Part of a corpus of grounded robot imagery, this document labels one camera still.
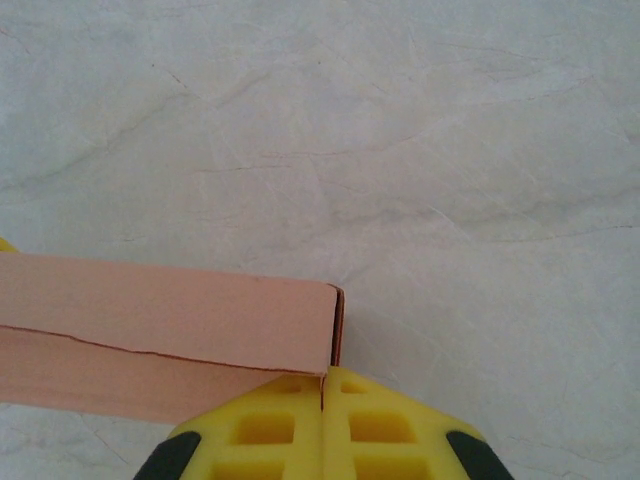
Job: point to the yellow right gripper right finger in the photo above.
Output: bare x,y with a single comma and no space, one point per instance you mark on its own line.
395,435

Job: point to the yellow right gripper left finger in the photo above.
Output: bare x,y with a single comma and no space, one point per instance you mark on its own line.
260,435

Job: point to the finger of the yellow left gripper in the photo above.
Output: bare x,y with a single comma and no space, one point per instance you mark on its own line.
6,246

